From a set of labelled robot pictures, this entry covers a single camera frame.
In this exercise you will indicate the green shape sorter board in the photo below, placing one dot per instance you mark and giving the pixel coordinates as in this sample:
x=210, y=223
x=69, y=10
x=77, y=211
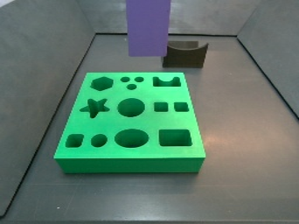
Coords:
x=133, y=124

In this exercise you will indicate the purple rectangular gripper block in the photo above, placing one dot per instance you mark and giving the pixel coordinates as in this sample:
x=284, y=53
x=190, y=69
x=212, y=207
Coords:
x=148, y=27

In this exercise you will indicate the dark arch block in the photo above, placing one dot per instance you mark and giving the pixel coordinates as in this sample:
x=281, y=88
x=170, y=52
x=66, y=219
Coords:
x=185, y=54

